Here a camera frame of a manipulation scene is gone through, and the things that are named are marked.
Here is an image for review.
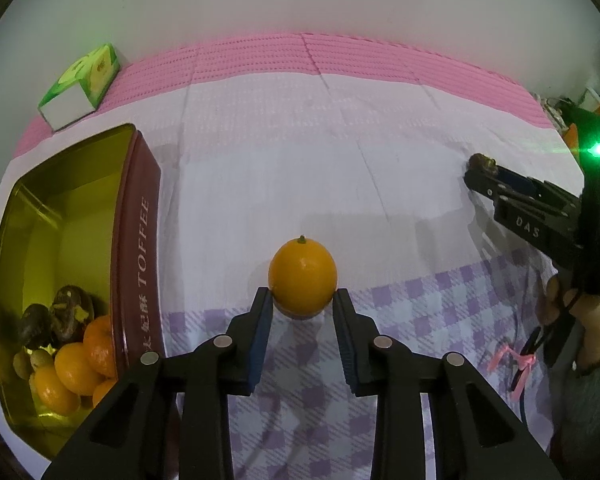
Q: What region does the black cable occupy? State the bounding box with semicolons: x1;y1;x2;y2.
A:
509;325;546;403

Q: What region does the purple checked tablecloth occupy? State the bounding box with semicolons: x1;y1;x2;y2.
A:
0;72;588;480

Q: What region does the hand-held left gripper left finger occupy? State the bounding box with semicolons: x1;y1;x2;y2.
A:
40;287;274;480

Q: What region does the gold and maroon tin box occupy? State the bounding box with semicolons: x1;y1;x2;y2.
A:
0;122;162;461

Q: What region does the pink foam mat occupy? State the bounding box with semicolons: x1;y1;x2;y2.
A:
12;32;556;161

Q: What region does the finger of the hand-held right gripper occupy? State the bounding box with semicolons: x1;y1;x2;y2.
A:
463;166;537;207
494;166;577;200

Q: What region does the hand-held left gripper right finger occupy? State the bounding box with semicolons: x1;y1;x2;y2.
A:
332;287;563;480

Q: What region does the orange tangerine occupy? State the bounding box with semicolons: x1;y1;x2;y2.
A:
92;379;118;408
82;315;117;378
34;365;81;416
268;235;339;318
54;342;103;396

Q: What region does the small dark mangosteen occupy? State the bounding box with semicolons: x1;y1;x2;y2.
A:
469;154;498;176

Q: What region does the pink ribbon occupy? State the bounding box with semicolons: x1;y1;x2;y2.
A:
487;342;538;373

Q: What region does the green tissue box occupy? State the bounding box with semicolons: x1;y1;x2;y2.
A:
37;42;120;133

